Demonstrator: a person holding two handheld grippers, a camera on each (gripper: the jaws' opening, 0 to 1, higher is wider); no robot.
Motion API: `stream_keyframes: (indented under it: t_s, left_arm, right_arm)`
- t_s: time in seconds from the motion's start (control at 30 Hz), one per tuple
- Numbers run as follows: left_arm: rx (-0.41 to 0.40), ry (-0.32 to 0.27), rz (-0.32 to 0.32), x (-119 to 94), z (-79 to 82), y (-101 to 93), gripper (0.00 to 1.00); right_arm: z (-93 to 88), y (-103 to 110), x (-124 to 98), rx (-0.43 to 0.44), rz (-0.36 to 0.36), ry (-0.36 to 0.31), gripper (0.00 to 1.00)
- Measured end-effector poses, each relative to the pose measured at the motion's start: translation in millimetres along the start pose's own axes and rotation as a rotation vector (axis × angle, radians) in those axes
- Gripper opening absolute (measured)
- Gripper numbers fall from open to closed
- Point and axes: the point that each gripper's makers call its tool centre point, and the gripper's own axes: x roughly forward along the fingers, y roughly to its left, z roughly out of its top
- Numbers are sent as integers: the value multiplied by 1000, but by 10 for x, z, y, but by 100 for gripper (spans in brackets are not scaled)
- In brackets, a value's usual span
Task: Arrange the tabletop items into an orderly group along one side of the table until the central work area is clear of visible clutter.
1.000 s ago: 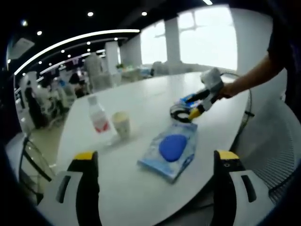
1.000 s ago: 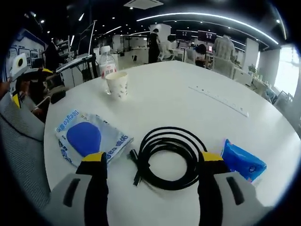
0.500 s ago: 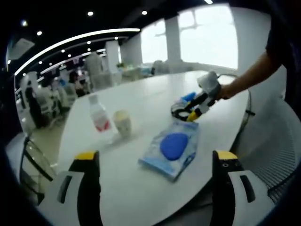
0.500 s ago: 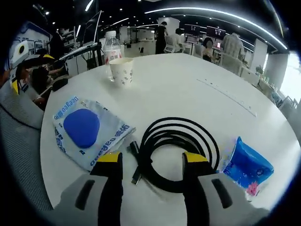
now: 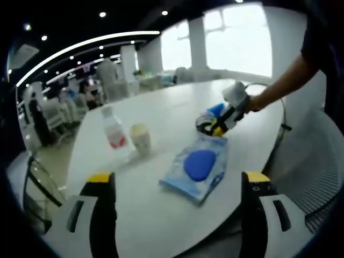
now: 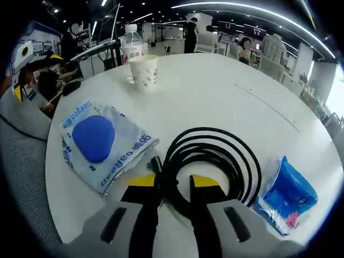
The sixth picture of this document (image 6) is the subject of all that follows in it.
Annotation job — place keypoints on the blue tissue packet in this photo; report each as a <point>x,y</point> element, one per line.
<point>290,196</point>

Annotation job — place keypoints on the open laptop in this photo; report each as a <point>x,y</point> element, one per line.
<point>110,24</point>

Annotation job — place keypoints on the dark hanging display screen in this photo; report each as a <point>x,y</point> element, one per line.
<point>254,30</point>
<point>227,25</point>

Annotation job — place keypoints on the black-legged laptop stand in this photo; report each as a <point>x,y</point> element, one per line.
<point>94,49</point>

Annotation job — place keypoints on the potted green plant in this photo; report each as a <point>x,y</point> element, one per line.
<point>303,79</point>

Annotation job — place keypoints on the white inset power strip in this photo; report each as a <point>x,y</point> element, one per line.
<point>268,106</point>

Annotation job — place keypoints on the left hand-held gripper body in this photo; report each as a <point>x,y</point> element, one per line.
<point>33,57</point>

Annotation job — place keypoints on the curved ceiling light strip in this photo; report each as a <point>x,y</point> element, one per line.
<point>242,7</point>

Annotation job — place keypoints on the white office chair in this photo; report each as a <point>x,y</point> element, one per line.
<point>271,68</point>
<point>205,48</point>

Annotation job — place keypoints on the grey mesh chair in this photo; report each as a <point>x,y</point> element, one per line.
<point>21,161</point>

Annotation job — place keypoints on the patterned white paper cup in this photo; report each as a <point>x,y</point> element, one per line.
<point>143,75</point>

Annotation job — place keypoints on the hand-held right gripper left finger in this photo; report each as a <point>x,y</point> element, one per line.
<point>94,233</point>

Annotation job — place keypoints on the black chair armrest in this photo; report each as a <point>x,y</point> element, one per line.
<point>71,88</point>

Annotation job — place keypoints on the clear packet with blue pad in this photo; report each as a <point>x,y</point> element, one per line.
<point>94,139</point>

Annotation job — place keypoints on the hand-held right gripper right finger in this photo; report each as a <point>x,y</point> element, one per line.
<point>228,236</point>

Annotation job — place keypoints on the blue and white wall poster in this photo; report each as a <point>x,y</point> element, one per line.
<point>45,40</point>

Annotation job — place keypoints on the clear plastic water bottle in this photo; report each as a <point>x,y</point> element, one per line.
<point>132,48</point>

